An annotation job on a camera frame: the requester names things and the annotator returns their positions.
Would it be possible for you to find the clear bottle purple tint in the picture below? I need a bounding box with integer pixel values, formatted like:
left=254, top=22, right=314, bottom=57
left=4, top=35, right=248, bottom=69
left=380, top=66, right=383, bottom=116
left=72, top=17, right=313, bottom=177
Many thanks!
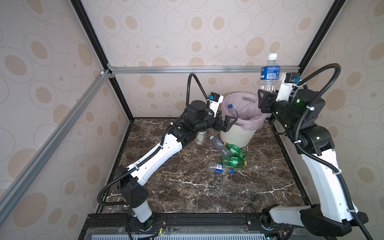
left=210, top=136, right=231, bottom=157

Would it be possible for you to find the clear bottle green white label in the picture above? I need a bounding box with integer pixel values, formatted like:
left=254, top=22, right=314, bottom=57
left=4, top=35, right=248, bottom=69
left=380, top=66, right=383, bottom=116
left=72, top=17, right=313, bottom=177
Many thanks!
left=195, top=131, right=207, bottom=146

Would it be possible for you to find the clear bottle blue label white cap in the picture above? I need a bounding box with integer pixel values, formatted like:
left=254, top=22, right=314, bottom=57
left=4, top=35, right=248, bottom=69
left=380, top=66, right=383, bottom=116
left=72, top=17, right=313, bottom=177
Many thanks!
left=261, top=53, right=281, bottom=93

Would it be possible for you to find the small crushed bottle blue cap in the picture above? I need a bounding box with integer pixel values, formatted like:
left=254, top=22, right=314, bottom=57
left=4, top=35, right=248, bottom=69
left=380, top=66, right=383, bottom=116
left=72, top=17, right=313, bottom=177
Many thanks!
left=208, top=162, right=235, bottom=175

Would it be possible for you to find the clear bottle pink red label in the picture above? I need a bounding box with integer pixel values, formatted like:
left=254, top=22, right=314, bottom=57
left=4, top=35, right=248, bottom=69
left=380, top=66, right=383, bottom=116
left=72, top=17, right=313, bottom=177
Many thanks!
left=228, top=104, right=239, bottom=118

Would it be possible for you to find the green bottle yellow cap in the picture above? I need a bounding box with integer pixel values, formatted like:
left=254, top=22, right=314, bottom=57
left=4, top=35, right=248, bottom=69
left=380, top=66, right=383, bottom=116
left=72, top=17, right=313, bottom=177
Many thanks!
left=221, top=156, right=248, bottom=168

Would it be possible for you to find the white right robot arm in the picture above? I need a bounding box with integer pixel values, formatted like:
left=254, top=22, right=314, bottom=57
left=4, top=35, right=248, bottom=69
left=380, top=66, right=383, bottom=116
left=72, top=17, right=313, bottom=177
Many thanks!
left=258, top=89, right=372, bottom=240

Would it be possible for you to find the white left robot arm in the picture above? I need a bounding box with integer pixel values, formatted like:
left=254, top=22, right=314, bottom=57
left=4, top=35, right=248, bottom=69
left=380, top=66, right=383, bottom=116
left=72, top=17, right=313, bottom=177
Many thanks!
left=116, top=101, right=238, bottom=229

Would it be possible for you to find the white waste bin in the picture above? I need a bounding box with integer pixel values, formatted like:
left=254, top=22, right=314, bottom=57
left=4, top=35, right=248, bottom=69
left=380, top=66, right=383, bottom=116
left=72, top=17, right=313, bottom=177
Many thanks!
left=220, top=125, right=256, bottom=148

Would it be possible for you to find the pink bin liner bag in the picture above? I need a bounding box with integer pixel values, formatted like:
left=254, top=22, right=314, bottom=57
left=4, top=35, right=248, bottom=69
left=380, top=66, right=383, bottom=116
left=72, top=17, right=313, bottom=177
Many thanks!
left=221, top=92, right=268, bottom=131

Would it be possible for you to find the green bottle upper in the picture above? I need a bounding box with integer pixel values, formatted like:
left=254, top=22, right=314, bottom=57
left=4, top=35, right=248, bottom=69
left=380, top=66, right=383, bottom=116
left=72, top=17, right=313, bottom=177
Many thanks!
left=224, top=142, right=247, bottom=159

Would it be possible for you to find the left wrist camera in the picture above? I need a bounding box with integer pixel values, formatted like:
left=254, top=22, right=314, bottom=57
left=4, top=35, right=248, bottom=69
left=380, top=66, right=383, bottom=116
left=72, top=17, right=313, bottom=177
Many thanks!
left=208, top=92, right=224, bottom=117

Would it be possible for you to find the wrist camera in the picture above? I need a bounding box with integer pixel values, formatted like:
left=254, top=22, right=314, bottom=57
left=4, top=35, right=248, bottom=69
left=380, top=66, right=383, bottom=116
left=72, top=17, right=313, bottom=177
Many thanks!
left=208, top=92, right=224, bottom=117
left=276, top=73, right=301, bottom=102

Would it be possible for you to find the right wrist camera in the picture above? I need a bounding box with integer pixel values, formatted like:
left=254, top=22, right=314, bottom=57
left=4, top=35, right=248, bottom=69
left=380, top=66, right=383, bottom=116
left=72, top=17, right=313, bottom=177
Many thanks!
left=276, top=73, right=301, bottom=102

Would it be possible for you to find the horizontal aluminium rail back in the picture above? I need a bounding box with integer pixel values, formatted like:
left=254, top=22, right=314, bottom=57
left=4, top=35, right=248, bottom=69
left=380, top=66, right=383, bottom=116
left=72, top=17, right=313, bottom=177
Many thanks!
left=108, top=65, right=301, bottom=75

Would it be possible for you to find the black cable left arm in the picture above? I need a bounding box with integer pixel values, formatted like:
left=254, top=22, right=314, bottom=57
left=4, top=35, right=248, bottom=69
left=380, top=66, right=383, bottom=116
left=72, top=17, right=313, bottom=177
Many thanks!
left=96, top=72, right=209, bottom=207

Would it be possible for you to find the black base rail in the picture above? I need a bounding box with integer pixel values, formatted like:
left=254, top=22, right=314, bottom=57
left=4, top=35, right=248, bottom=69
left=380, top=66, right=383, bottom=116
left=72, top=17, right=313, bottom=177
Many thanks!
left=79, top=213, right=318, bottom=240

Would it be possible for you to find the aluminium rail left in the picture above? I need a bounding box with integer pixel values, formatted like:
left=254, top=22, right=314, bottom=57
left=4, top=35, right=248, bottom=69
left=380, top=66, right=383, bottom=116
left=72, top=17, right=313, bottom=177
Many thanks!
left=1, top=69, right=112, bottom=225

